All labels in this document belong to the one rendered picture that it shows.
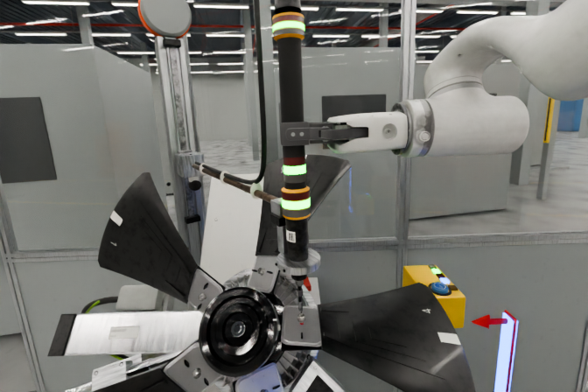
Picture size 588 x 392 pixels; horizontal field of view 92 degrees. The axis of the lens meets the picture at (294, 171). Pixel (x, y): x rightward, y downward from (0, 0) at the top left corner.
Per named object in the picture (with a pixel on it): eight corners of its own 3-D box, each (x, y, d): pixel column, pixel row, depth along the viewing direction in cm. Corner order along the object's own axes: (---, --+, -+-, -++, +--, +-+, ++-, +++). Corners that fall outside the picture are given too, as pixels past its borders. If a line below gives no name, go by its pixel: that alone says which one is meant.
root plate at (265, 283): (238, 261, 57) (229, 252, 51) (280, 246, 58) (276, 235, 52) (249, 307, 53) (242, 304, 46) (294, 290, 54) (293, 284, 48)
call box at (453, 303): (402, 296, 88) (402, 264, 86) (434, 295, 88) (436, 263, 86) (424, 334, 73) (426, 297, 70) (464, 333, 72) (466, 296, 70)
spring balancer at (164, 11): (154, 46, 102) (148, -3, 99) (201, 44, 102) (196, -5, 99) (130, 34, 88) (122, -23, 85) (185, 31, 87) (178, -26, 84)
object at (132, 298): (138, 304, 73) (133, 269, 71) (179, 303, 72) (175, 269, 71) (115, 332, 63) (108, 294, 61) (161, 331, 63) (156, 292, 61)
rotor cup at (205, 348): (206, 303, 55) (179, 296, 44) (276, 276, 57) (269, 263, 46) (221, 390, 49) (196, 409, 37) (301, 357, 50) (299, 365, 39)
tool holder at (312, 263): (262, 257, 48) (259, 202, 46) (297, 246, 52) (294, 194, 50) (292, 281, 41) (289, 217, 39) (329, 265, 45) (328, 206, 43)
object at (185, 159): (177, 176, 98) (173, 151, 96) (197, 172, 102) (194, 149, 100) (184, 180, 90) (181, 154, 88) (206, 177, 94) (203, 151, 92)
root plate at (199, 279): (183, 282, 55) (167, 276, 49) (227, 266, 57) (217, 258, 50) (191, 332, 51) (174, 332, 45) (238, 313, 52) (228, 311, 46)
